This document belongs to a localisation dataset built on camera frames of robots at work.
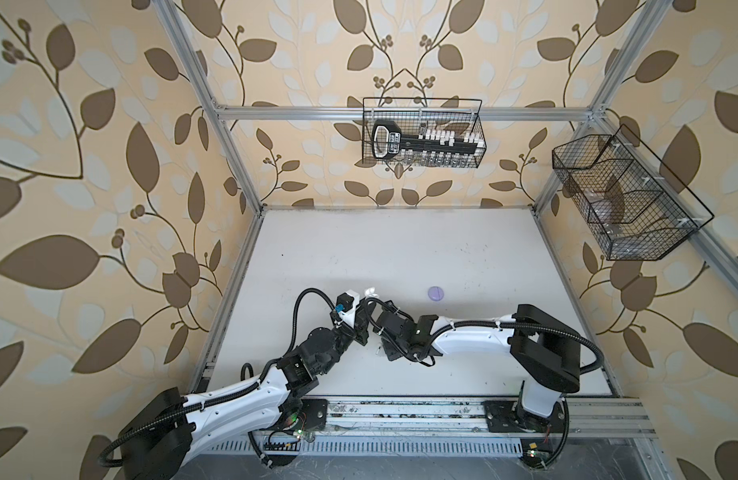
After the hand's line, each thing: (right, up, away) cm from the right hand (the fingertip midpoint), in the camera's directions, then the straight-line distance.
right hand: (390, 346), depth 86 cm
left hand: (-5, +15, -11) cm, 20 cm away
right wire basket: (+60, +39, -13) cm, 73 cm away
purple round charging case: (+15, +14, +10) cm, 23 cm away
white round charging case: (-6, +18, -9) cm, 20 cm away
